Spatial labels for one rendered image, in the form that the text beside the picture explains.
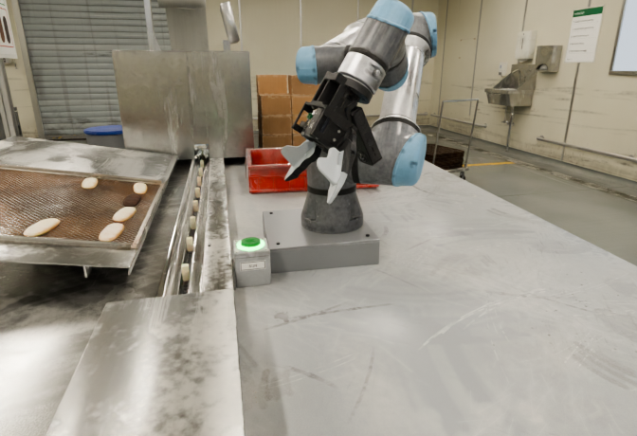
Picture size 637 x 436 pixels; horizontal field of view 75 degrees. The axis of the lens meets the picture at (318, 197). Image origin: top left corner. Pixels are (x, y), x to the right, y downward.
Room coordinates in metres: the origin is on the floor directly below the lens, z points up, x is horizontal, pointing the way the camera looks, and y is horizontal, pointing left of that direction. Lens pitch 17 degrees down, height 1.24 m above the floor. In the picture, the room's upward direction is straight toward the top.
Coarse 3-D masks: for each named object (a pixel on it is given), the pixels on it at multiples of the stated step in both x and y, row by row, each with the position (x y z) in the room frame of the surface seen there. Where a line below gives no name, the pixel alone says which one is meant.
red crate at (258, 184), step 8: (248, 176) 1.37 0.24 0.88; (256, 176) 1.37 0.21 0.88; (264, 176) 1.38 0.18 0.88; (272, 176) 1.38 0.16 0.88; (280, 176) 1.39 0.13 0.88; (304, 176) 1.41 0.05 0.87; (256, 184) 1.38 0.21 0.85; (264, 184) 1.38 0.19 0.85; (272, 184) 1.39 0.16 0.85; (280, 184) 1.39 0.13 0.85; (288, 184) 1.40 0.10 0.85; (296, 184) 1.40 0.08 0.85; (304, 184) 1.41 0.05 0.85; (360, 184) 1.44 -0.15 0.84; (368, 184) 1.45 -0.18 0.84; (256, 192) 1.38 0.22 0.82; (264, 192) 1.38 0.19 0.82; (272, 192) 1.39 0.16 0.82
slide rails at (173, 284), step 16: (208, 160) 1.78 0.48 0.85; (192, 176) 1.50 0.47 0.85; (208, 176) 1.50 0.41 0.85; (192, 192) 1.29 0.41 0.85; (192, 208) 1.15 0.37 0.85; (176, 256) 0.82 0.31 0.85; (192, 256) 0.82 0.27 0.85; (176, 272) 0.75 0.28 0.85; (192, 272) 0.75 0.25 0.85; (176, 288) 0.68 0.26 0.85; (192, 288) 0.68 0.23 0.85
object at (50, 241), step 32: (0, 192) 0.96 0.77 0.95; (32, 192) 1.00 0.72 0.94; (64, 192) 1.04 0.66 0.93; (96, 192) 1.08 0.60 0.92; (128, 192) 1.12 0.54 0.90; (160, 192) 1.14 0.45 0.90; (0, 224) 0.79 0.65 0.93; (32, 224) 0.82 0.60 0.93; (64, 224) 0.84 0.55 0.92; (128, 224) 0.90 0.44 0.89
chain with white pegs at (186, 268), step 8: (200, 160) 1.69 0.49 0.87; (200, 168) 1.55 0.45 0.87; (200, 176) 1.42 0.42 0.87; (200, 184) 1.41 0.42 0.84; (200, 192) 1.32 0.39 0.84; (192, 216) 1.01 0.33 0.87; (192, 224) 1.00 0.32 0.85; (192, 232) 0.98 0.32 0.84; (192, 240) 0.94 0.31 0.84; (192, 248) 0.87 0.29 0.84; (184, 264) 0.74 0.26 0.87; (184, 272) 0.73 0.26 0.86; (184, 280) 0.73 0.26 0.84; (184, 288) 0.70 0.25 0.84
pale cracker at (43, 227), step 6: (42, 222) 0.81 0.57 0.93; (48, 222) 0.81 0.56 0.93; (54, 222) 0.82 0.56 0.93; (30, 228) 0.77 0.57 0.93; (36, 228) 0.77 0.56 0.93; (42, 228) 0.78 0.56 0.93; (48, 228) 0.79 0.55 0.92; (24, 234) 0.75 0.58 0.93; (30, 234) 0.75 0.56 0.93; (36, 234) 0.76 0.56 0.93; (42, 234) 0.77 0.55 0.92
